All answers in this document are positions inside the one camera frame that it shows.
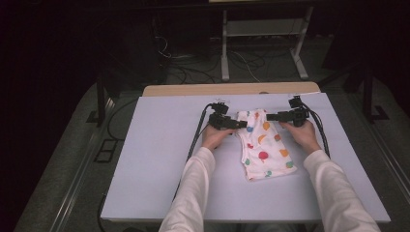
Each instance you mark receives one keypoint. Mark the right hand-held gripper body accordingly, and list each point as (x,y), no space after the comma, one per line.
(298,115)

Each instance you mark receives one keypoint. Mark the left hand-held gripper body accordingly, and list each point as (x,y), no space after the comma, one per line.
(220,121)

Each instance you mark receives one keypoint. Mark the white fruit print pants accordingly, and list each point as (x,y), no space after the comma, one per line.
(264,151)

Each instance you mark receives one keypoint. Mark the person's left hand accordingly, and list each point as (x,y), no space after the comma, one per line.
(214,137)

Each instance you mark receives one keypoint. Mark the person's right hand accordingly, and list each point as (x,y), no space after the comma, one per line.
(304,137)

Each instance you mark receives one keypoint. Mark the wooden table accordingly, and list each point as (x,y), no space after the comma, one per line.
(225,88)

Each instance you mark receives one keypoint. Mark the white board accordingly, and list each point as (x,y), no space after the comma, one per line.
(154,145)

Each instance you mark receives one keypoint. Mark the black metal stand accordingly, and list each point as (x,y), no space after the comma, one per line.
(368,96)
(101,100)

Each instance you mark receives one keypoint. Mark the white metal desk frame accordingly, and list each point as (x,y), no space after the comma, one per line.
(264,29)

